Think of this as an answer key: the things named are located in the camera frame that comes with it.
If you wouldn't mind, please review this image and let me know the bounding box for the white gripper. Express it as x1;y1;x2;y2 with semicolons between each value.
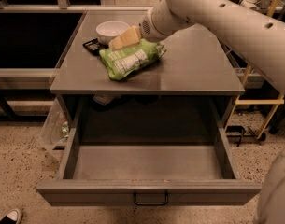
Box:
108;0;192;50

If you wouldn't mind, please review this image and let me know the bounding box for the small black packet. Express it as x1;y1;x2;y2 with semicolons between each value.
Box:
82;38;105;56

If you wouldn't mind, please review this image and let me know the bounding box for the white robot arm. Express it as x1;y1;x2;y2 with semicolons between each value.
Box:
138;0;285;224

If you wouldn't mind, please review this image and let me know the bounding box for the clear plastic bag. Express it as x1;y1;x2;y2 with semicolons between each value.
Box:
39;99;69;151

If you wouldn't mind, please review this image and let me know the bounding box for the black drawer handle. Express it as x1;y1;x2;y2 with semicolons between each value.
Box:
133;192;169;206

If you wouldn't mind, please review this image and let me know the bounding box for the open grey top drawer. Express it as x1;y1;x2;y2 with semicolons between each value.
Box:
36;99;261;206

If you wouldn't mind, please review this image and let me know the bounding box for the black chair leg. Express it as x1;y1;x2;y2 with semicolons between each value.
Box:
0;92;17;121

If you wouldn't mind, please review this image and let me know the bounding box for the green rice chip bag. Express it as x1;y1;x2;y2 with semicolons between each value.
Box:
99;39;166;81

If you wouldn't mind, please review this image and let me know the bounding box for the black and white shoe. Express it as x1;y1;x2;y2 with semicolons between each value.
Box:
0;209;22;224

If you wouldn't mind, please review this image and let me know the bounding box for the white ceramic bowl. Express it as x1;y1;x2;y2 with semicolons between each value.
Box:
95;21;129;45

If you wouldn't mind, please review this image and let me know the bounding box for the grey drawer cabinet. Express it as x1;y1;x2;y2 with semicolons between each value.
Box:
50;9;243;143

